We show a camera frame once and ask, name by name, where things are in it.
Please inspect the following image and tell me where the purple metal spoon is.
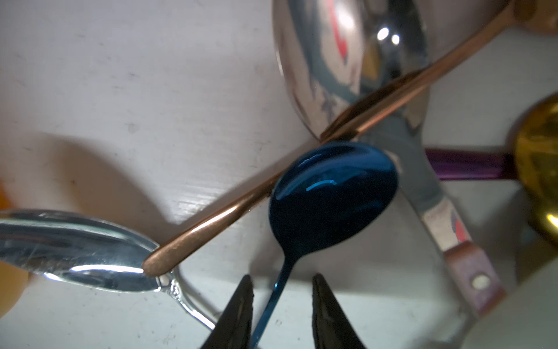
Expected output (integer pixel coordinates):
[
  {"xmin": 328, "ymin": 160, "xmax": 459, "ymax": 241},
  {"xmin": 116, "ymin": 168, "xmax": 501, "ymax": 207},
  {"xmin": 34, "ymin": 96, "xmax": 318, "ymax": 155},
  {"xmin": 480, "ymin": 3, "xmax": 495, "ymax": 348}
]
[{"xmin": 426, "ymin": 148, "xmax": 518, "ymax": 180}]

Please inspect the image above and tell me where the blue metal spoon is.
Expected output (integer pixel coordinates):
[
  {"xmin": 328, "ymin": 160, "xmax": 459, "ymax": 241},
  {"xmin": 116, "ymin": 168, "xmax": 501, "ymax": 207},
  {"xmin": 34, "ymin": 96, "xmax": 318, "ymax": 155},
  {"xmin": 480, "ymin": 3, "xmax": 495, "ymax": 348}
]
[{"xmin": 250, "ymin": 141, "xmax": 398, "ymax": 348}]

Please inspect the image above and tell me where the white plastic spoon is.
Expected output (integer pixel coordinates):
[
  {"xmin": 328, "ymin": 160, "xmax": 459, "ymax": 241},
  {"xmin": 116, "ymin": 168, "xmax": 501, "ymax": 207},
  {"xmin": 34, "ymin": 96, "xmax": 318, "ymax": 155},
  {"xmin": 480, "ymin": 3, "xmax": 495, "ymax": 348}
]
[{"xmin": 457, "ymin": 257, "xmax": 558, "ymax": 349}]

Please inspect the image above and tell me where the copper rose gold spoon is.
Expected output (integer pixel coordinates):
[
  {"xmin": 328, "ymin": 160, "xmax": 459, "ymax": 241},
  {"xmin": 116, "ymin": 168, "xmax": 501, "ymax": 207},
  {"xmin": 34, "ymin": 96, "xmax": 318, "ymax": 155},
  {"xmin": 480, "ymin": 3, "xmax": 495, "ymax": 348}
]
[{"xmin": 142, "ymin": 1, "xmax": 557, "ymax": 276}]

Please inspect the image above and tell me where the yellow plastic storage box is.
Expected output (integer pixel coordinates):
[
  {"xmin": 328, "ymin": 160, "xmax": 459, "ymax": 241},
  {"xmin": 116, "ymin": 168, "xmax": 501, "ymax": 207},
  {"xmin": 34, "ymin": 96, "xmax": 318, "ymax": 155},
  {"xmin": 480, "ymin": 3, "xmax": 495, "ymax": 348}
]
[{"xmin": 0, "ymin": 262, "xmax": 30, "ymax": 317}]

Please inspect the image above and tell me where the pink handled steel spoon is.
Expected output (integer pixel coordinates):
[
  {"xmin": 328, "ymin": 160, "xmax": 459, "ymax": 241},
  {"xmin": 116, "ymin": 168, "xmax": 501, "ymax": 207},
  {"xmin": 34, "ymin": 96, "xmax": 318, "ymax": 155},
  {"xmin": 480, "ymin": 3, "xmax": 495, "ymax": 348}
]
[{"xmin": 272, "ymin": 1, "xmax": 506, "ymax": 316}]

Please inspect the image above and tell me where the gold metal spoon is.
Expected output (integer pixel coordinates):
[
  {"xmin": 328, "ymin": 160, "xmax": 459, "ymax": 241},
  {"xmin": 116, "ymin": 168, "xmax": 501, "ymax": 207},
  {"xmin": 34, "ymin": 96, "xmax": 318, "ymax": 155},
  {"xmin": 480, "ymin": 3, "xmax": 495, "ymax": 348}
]
[{"xmin": 514, "ymin": 93, "xmax": 557, "ymax": 245}]

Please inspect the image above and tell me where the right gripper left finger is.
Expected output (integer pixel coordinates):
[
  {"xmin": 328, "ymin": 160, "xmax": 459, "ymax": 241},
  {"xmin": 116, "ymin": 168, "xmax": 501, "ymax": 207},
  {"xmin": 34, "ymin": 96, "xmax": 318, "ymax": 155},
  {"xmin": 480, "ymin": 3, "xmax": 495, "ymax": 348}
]
[{"xmin": 201, "ymin": 275, "xmax": 254, "ymax": 349}]

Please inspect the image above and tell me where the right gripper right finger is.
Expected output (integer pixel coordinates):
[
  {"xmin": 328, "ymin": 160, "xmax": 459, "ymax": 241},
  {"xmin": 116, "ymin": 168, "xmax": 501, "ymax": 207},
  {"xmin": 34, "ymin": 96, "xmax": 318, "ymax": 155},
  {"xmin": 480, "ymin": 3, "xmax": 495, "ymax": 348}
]
[{"xmin": 312, "ymin": 273, "xmax": 365, "ymax": 349}]

